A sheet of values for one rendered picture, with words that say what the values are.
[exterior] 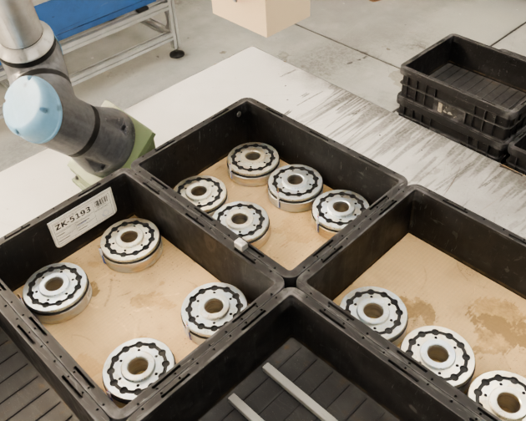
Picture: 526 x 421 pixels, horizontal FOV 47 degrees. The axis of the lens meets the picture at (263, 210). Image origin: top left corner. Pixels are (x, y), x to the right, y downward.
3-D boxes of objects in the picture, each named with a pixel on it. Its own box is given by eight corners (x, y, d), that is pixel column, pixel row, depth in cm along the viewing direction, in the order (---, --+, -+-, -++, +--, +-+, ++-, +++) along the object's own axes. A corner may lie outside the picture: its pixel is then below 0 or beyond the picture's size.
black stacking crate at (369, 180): (139, 213, 117) (128, 167, 109) (250, 143, 131) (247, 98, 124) (291, 330, 95) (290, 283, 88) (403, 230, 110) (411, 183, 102)
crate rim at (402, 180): (128, 174, 110) (126, 164, 108) (247, 104, 125) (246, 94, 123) (290, 292, 89) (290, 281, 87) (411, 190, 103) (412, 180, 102)
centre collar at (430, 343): (412, 353, 85) (412, 351, 85) (435, 334, 88) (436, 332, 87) (439, 377, 83) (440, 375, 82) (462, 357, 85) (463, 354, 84)
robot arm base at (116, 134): (73, 161, 138) (37, 147, 129) (104, 102, 137) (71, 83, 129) (113, 187, 129) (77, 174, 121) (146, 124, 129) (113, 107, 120)
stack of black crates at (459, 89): (385, 174, 224) (397, 65, 193) (433, 139, 238) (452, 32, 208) (481, 228, 202) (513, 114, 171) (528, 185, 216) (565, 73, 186)
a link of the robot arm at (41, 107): (60, 167, 124) (3, 145, 113) (47, 117, 130) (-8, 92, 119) (102, 134, 120) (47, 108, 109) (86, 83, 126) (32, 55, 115)
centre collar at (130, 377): (113, 371, 86) (113, 368, 85) (139, 347, 88) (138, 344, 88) (138, 389, 83) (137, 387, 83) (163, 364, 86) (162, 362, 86)
